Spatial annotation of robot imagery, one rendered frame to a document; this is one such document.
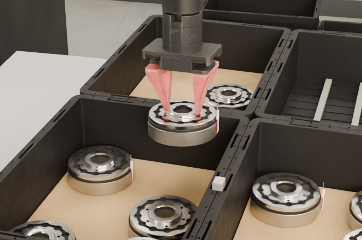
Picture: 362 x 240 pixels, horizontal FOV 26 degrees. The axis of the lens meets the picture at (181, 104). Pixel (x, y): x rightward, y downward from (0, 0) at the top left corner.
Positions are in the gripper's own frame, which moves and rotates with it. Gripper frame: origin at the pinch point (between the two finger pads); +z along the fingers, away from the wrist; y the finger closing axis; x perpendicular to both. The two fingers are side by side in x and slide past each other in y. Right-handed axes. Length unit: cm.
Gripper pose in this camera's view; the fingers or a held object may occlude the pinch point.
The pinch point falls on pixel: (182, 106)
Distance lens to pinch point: 116.1
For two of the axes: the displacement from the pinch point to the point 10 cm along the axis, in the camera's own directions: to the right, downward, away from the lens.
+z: 0.0, 9.3, 3.7
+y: -9.5, -1.2, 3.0
